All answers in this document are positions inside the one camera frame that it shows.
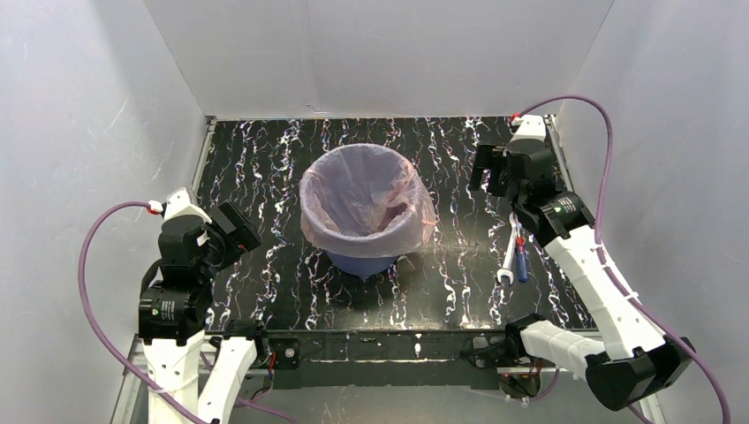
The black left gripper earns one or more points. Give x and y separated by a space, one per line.
232 228

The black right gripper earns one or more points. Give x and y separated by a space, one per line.
488 170

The pink plastic trash bag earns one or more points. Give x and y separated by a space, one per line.
366 201

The blue plastic trash bin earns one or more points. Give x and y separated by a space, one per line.
361 267

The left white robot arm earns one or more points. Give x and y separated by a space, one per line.
172 329

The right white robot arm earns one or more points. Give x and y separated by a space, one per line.
633 359

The silver open-end wrench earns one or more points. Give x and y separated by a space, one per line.
506 275

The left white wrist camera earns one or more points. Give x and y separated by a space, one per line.
179 203

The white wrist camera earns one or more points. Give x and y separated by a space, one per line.
179 203
528 127

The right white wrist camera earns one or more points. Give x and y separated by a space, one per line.
528 127

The blue handled screwdriver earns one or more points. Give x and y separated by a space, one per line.
523 269

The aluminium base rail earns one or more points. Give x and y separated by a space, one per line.
293 359

